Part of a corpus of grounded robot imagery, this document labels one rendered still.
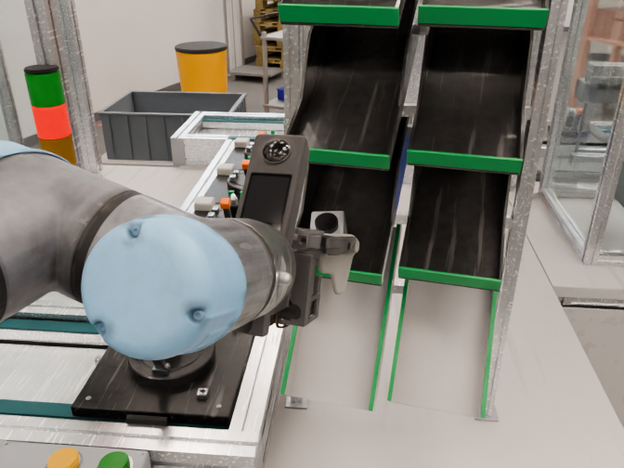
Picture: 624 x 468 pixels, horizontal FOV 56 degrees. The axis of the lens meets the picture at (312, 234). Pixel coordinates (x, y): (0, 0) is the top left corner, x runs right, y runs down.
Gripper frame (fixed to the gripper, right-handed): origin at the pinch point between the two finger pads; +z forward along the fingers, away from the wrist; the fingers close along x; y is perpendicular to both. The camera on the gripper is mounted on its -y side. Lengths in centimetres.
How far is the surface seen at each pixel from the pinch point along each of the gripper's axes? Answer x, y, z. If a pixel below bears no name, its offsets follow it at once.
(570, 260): 44, 4, 98
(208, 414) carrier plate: -16.7, 29.0, 17.9
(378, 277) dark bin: 6.1, 5.1, 13.3
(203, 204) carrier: -47, 0, 76
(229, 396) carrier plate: -15.2, 27.2, 21.9
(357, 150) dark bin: 2.3, -10.2, 9.7
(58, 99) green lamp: -46, -15, 17
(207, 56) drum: -202, -115, 402
